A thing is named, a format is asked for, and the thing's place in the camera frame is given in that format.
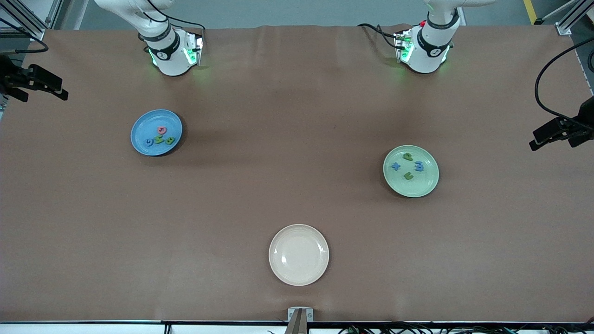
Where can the green foam letter B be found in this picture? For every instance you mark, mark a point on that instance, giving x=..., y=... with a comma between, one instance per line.
x=170, y=141

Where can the blue plate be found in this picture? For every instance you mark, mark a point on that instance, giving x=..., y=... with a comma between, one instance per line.
x=148, y=123

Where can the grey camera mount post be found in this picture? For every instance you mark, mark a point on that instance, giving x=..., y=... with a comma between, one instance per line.
x=299, y=324

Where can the blue foam letter G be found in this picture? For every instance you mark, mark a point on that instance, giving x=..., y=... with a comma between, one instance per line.
x=146, y=142

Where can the green plate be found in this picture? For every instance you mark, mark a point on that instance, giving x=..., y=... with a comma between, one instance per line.
x=411, y=188

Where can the silver base connector box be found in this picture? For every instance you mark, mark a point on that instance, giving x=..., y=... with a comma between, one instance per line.
x=401, y=46
x=195, y=46

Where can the aluminium frame extrusion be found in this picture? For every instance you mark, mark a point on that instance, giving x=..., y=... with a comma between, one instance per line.
x=37, y=32
x=564, y=28

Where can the blue foam letter m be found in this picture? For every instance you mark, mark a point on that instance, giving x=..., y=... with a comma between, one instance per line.
x=419, y=166

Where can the metal stand leg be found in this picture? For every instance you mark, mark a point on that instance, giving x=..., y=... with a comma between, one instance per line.
x=538, y=21

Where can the cream plate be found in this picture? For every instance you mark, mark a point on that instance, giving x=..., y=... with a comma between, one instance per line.
x=299, y=254

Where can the silver metal bracket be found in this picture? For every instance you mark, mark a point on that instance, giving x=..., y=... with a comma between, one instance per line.
x=290, y=311

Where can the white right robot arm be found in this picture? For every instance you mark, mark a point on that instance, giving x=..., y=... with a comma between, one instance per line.
x=174, y=65

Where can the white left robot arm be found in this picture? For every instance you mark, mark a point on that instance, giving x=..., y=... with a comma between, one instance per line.
x=427, y=62

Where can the green foam letter N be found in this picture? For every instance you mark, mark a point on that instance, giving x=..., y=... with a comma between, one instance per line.
x=159, y=139

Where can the brown table mat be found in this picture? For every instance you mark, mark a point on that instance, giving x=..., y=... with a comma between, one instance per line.
x=297, y=93

